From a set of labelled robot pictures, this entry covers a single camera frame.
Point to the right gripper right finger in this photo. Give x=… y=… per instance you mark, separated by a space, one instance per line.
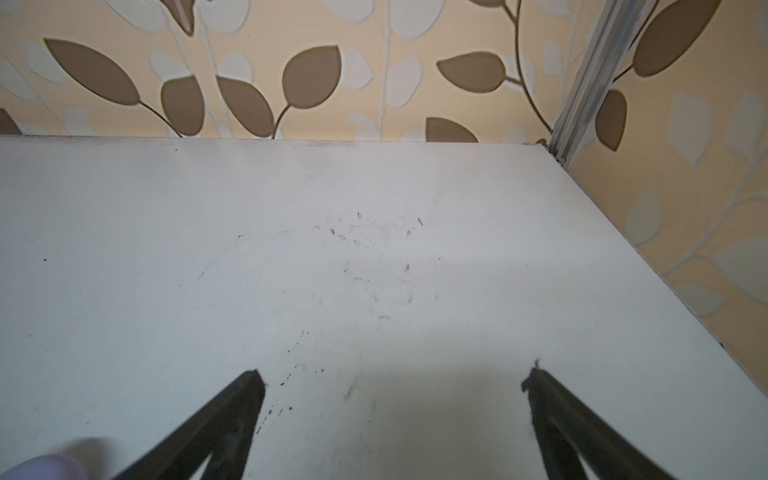
x=572 y=438

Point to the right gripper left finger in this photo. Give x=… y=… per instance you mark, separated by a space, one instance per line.
x=217 y=437

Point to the purple round charging case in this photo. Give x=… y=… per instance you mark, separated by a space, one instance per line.
x=47 y=467

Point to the aluminium corner frame post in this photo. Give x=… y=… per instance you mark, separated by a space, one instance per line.
x=617 y=27

